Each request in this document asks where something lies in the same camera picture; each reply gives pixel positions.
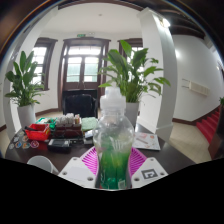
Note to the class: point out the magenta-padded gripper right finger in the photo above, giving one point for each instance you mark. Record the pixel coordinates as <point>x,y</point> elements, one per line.
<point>150,173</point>

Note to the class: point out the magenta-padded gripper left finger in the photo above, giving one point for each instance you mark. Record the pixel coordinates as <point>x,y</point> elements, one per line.
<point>77,173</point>

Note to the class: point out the clear bottle with green drink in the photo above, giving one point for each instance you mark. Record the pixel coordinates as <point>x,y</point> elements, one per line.
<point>113,160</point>

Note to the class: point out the white printed magazine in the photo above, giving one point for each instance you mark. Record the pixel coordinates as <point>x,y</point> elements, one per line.
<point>147,141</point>

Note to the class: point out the flat black device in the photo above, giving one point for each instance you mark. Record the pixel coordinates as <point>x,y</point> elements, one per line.
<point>59,145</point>

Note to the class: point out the white mug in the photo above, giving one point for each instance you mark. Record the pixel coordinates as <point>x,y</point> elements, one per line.
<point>41,163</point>

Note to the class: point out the wooden tea tray with cups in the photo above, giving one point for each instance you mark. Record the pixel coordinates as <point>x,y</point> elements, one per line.
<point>68,125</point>

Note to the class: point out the green book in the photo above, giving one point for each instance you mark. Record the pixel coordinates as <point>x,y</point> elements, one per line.
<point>89,123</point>

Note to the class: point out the red box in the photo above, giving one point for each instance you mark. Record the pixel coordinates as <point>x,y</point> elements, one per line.
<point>37,132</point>

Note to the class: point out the black office chair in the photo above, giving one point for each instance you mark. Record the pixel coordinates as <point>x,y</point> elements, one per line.
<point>80,104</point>

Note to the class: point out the red carpeted staircase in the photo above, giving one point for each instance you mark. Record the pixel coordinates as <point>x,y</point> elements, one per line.
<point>210,125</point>

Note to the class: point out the potted plant in white pot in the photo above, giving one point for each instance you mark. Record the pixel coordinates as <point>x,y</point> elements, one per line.
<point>136,76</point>
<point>25,83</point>

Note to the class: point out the brown wooden glazed door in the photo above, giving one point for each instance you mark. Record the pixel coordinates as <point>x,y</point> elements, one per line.
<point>83,65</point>

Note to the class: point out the brown-framed window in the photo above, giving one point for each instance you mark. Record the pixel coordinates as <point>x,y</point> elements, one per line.
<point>135,42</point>
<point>43,56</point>

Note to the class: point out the green exit sign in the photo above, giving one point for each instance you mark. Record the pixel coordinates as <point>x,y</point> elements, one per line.
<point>81,35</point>

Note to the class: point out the white wall radiator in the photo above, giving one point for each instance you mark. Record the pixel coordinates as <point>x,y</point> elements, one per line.
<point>197,87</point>

